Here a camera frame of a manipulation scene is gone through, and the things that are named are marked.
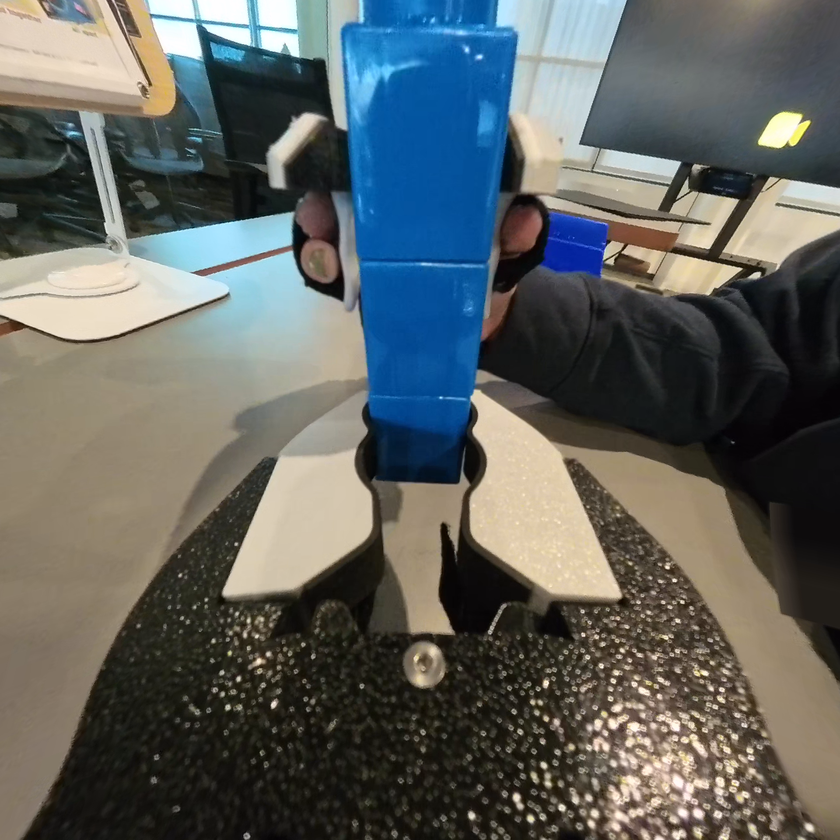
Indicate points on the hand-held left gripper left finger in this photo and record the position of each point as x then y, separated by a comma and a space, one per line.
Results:
308, 525

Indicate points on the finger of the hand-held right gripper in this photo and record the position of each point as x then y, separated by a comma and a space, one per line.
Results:
308, 151
538, 157

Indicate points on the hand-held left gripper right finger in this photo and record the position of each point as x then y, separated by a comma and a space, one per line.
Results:
544, 525

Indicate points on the blue plastic bin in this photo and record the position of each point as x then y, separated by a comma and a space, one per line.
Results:
577, 249

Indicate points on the blue mega block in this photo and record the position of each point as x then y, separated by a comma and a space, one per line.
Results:
426, 328
420, 439
426, 144

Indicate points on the person's right forearm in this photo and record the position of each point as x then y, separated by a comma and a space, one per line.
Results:
656, 341

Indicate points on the person's right hand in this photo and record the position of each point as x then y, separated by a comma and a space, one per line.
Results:
321, 229

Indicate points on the black mesh office chair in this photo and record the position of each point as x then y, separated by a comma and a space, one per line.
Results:
262, 131

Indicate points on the black flat board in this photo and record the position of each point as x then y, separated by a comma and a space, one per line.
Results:
623, 207

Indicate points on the brown-edged background table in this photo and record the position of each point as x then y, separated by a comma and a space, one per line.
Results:
643, 236

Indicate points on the grey office chair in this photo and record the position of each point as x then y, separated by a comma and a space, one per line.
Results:
157, 164

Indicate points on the large black monitor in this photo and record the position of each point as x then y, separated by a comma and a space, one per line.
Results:
689, 79

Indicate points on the black mini computer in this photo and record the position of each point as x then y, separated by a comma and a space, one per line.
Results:
725, 182

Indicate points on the instruction board on white stand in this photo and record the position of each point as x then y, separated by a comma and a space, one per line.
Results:
98, 295

